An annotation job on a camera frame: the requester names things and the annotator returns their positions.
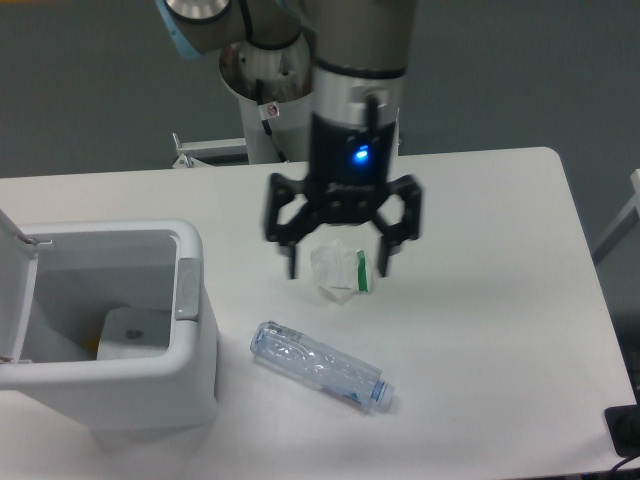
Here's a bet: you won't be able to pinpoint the white box inside trash can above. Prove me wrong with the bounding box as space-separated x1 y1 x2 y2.
97 307 172 360

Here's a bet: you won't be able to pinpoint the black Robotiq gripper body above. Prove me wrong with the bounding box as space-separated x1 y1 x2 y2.
304 114 395 225

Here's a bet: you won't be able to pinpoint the black device at table edge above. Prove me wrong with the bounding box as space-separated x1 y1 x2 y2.
604 405 639 457

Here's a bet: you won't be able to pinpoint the white plastic trash can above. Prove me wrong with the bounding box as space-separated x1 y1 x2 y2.
1 220 219 430

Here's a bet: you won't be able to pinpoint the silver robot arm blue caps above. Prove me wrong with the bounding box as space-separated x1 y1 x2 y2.
157 1 422 274

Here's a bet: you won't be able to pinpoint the crushed clear plastic bottle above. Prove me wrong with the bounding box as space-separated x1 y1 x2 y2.
250 321 395 412

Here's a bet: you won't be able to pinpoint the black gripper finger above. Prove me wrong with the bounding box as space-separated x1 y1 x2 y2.
371 175 423 277
263 173 324 279

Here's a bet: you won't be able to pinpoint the white trash can lid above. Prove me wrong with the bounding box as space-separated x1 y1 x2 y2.
1 212 38 363

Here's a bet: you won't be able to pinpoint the crumpled white green wrapper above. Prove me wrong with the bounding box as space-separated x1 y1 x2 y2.
310 241 374 305

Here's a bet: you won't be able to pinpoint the white metal frame right edge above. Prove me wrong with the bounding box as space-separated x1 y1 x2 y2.
591 169 639 265

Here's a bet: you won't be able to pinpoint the grey trash can push button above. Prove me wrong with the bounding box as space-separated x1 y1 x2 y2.
174 258 202 321

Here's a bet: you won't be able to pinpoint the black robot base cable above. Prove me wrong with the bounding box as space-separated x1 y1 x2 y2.
254 78 291 164

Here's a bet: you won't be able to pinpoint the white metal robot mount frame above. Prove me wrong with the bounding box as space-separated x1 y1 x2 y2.
171 132 407 170

